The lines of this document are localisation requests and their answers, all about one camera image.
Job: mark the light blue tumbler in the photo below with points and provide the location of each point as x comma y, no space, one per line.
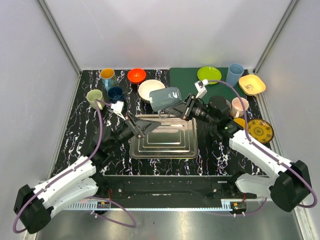
234,73

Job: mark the small yellow bowl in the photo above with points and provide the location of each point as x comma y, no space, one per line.
241,122

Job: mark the lime green plate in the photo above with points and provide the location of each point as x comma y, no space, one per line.
209,73

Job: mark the translucent purple cup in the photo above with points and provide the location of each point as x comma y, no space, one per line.
228,104

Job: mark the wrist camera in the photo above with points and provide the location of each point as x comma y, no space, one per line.
117,109
200,86

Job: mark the grey-blue ceramic mug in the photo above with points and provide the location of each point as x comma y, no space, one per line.
164,98

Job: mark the orange red bowl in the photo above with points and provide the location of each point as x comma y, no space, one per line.
136,75

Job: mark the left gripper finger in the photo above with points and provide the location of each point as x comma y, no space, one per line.
146,128
143,120

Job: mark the yellow square dish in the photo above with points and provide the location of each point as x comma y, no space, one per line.
251,85

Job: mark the black gold patterned plate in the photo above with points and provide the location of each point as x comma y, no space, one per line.
261,130

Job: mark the dark blue mug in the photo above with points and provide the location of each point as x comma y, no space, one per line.
115,94

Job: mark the silver metal tray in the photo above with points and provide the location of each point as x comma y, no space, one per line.
173,139

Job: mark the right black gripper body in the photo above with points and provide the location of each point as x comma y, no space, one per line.
194,109

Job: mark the pink mug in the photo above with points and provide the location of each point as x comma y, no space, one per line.
237,110

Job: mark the dark green mat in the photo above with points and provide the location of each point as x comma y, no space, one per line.
184,79

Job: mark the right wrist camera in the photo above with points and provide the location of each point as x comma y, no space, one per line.
200,86

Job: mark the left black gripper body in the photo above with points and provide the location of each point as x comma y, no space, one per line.
135,125

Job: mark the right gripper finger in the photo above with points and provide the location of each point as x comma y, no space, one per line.
178,111
183,104

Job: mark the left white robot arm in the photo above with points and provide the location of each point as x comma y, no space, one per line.
36,206

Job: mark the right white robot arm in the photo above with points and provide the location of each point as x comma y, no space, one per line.
287,183

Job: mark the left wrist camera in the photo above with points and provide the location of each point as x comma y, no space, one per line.
117,109

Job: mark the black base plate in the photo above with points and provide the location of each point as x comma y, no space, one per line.
166,192

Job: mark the white ceramic bowl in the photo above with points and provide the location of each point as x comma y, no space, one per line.
148,86

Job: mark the blue mug yellow inside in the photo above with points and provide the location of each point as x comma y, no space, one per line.
108,77

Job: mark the light green mug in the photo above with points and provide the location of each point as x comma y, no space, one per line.
96,99

